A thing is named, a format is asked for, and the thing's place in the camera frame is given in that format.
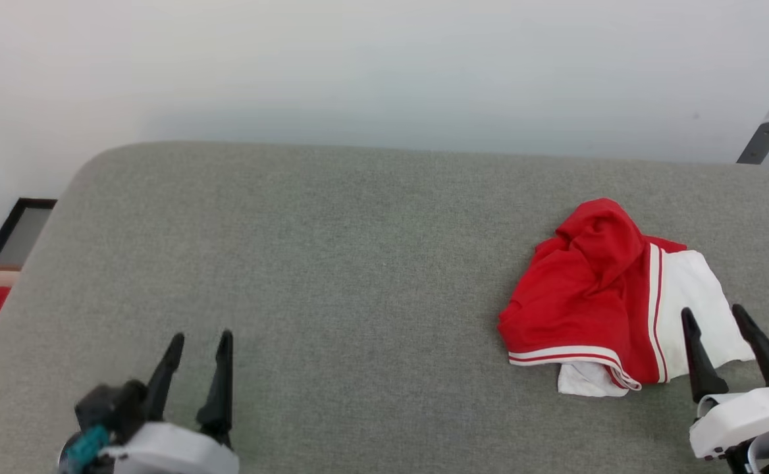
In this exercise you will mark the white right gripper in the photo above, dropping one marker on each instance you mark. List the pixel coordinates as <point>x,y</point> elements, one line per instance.
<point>740,418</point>

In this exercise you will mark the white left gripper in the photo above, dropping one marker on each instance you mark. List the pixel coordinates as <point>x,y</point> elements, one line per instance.
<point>167,454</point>

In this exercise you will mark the red and white garment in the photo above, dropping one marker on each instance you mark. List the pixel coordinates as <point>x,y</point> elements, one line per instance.
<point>582,296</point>

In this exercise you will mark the grey fabric sofa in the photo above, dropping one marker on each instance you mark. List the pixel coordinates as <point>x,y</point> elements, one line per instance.
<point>358,296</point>

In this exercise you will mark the dark grey metal bar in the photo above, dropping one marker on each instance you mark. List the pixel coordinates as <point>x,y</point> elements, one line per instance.
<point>760,141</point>

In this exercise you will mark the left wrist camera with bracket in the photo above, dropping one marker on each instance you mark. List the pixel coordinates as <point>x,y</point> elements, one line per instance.
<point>111,408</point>

